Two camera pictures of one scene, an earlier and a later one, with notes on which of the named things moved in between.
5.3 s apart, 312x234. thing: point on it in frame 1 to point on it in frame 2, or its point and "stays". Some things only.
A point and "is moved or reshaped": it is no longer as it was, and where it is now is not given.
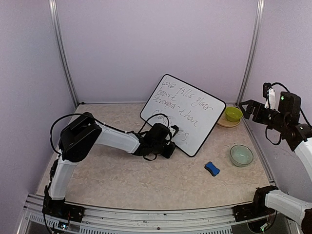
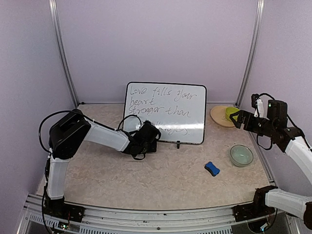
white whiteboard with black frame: x=194 y=112 is moved or reshaped
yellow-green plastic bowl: x=233 y=114 stays
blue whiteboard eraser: x=212 y=169 stays
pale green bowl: x=240 y=155 stays
